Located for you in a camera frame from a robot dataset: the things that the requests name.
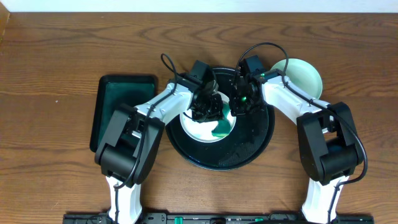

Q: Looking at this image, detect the white plate back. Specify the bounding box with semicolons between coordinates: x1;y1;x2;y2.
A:
179;91;236;143

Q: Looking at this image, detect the white plate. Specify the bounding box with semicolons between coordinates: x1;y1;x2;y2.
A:
266;58;323;101
179;91;236;143

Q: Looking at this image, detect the green dish sponge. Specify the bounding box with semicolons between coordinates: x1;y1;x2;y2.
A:
211;104;232;138

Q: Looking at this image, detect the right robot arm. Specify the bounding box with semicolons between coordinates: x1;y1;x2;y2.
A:
229;55;368;223

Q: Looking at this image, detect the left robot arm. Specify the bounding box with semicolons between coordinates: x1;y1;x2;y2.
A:
95;61;224;223

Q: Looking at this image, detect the round black tray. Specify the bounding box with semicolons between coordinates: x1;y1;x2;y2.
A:
165;67;275;170

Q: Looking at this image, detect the rectangular black sponge tray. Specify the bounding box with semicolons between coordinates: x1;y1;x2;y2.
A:
90;74;157;152

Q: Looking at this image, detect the right black cable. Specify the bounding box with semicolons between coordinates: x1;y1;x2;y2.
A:
234;42;369;224

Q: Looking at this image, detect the black cable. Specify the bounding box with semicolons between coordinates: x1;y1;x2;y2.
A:
112;53;180;224
234;42;369;224

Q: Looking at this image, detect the left black cable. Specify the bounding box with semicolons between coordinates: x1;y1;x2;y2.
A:
112;53;180;224

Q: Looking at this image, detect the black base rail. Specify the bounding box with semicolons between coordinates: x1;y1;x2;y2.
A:
62;212;376;224

